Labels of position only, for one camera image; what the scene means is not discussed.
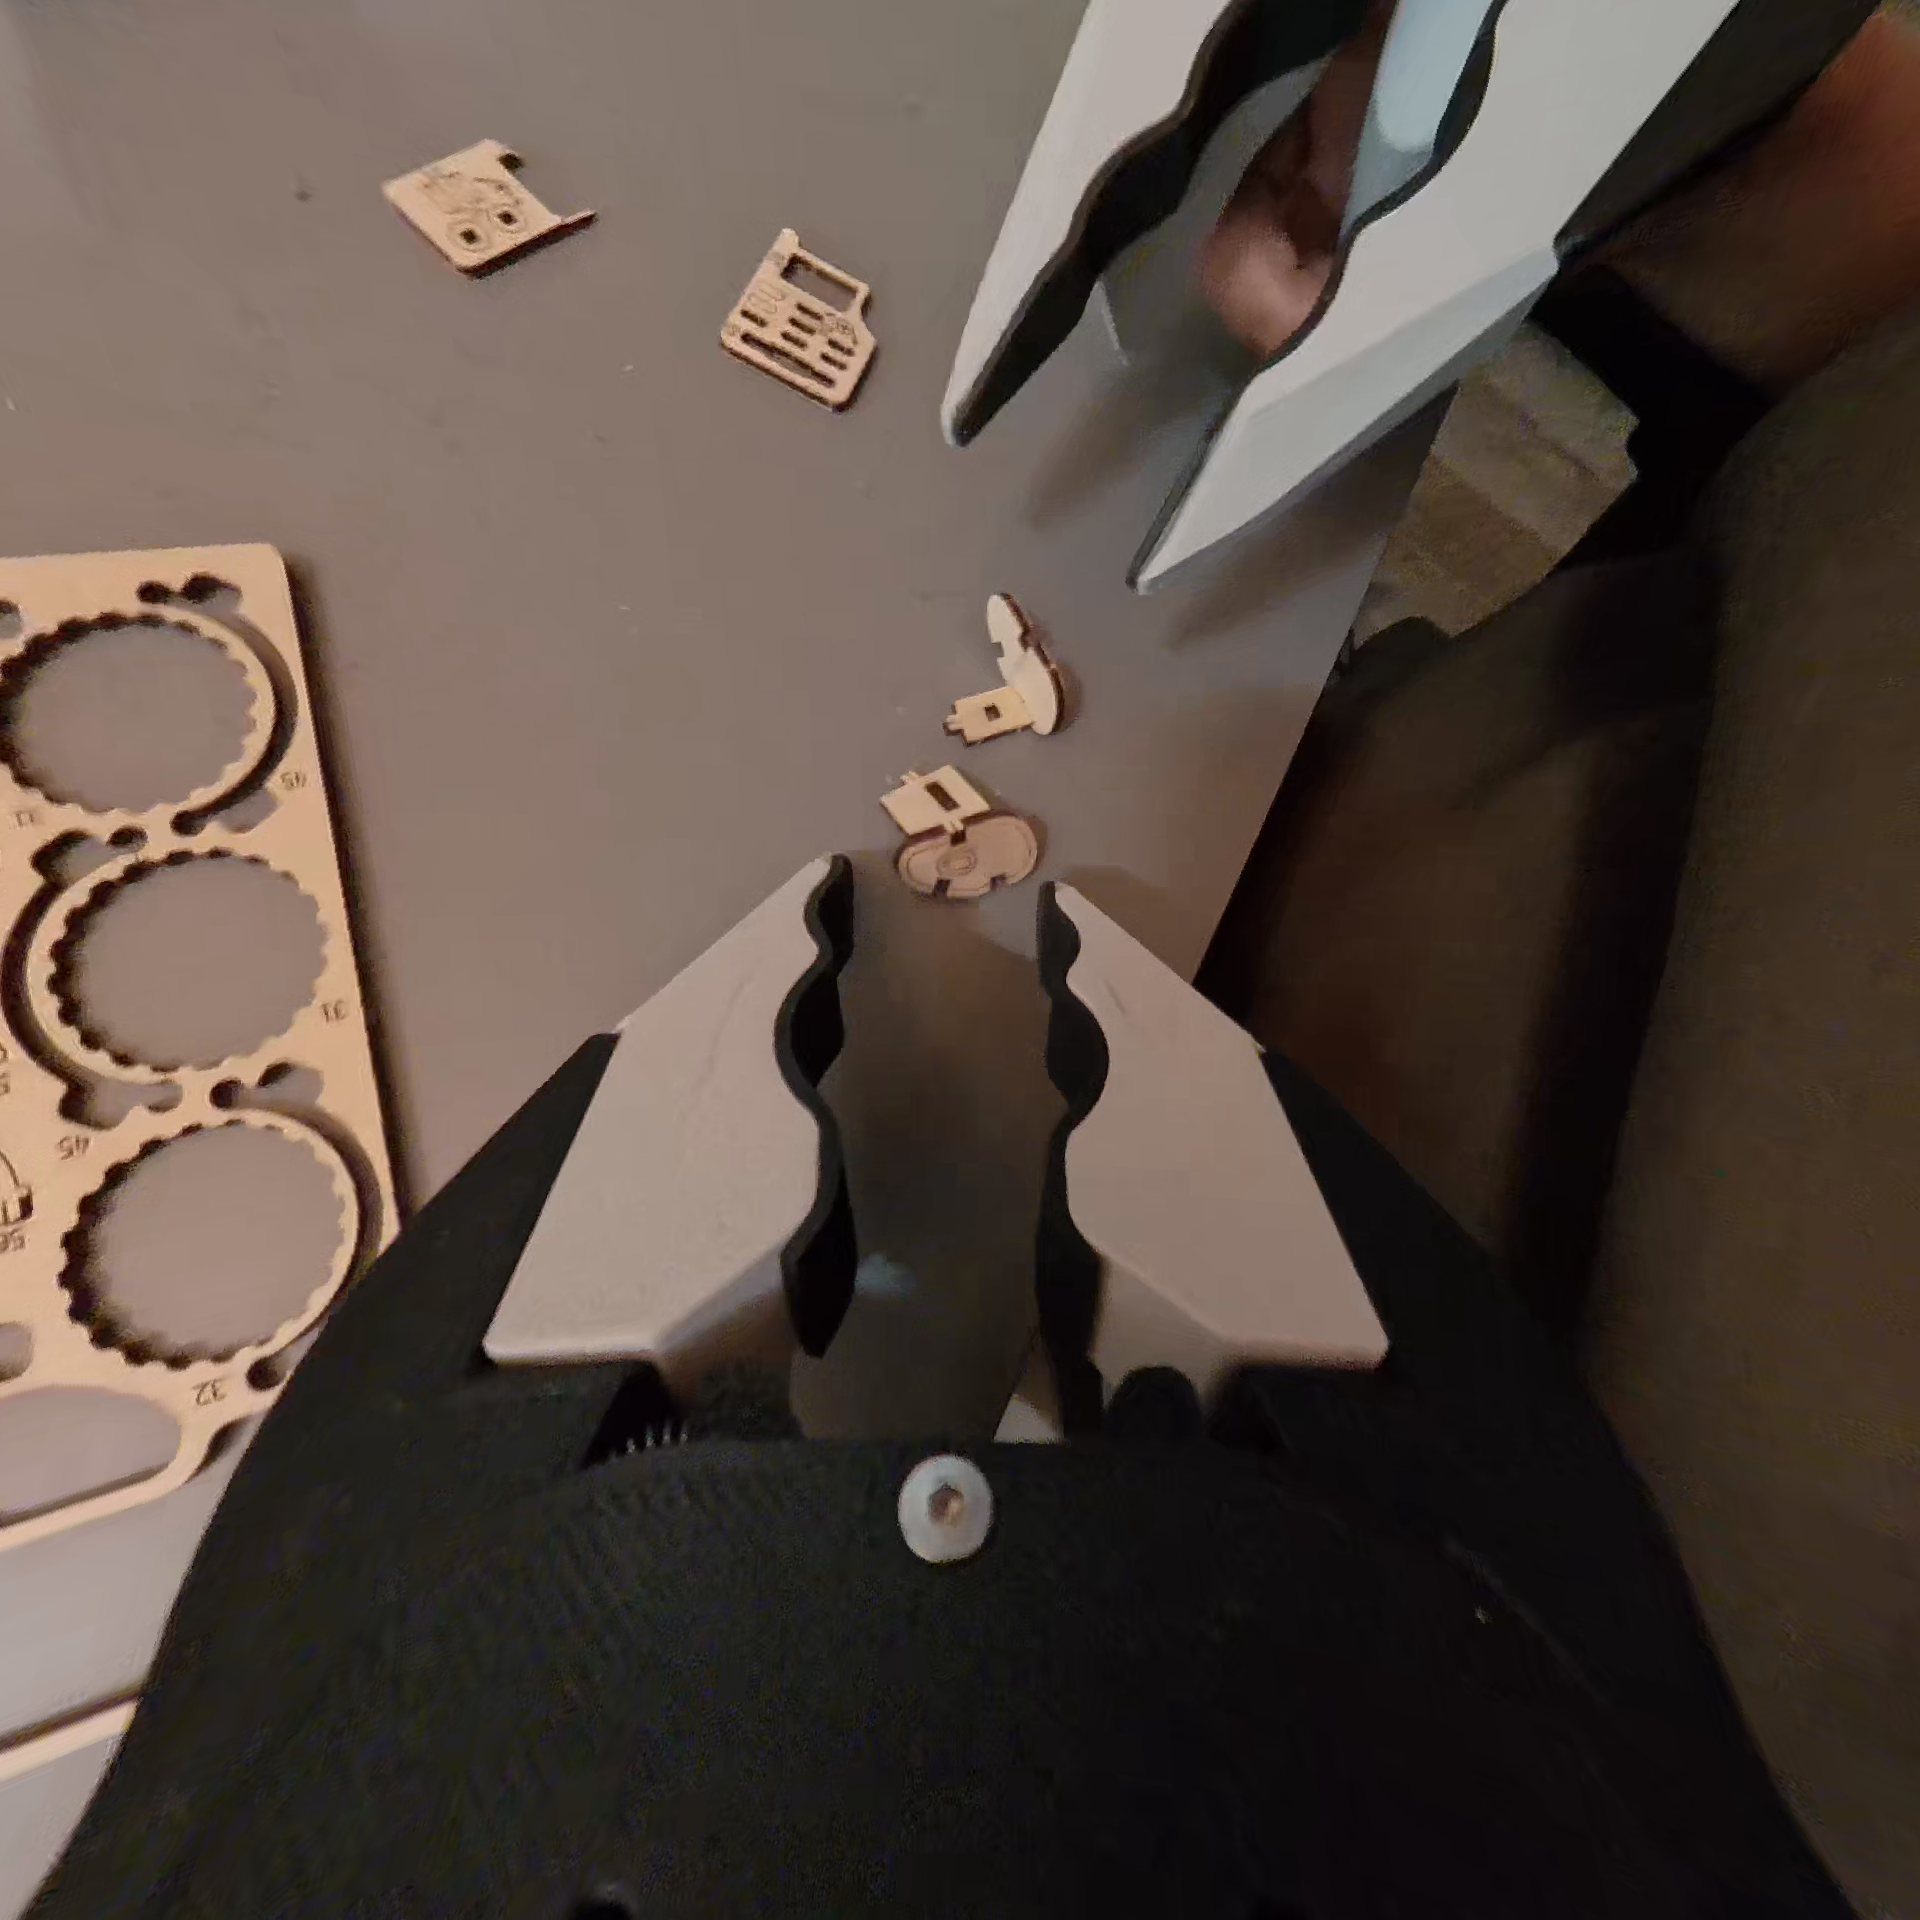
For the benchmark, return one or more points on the slotted grid wooden piece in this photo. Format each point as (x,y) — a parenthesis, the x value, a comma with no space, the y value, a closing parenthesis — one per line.
(797,323)

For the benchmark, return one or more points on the L-shaped wooden piece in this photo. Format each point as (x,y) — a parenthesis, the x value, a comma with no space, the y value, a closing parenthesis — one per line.
(1036,681)

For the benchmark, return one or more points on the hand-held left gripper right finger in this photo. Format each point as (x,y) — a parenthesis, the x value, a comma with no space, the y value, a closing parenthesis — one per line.
(1214,1200)

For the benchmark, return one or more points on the wooden sheet with round holes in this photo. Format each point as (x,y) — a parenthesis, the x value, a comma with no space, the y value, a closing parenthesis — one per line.
(339,1036)

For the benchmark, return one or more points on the grey desk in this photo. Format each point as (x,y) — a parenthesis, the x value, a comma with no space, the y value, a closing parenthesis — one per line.
(599,599)

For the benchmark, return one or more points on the person's right hand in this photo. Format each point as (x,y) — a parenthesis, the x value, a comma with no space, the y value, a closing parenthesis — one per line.
(1277,241)

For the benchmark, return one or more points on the pale flat board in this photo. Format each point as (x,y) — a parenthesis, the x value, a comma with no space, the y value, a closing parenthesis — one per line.
(44,1738)

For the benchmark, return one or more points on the small oval wooden assembly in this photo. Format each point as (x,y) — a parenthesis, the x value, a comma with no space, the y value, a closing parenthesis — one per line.
(967,862)

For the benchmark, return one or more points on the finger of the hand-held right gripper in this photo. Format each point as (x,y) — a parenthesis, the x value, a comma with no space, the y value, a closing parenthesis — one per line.
(1080,135)
(1440,270)

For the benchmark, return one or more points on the person's brown clothing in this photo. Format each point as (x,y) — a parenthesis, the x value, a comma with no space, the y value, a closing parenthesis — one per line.
(1651,1049)

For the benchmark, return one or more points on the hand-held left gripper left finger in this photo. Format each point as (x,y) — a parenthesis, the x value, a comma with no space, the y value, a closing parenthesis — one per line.
(676,1171)

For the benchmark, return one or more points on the square notched wooden piece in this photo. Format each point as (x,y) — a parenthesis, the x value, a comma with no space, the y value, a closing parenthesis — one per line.
(474,210)

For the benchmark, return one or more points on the person's right forearm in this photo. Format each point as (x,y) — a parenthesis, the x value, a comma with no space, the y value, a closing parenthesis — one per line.
(1800,194)

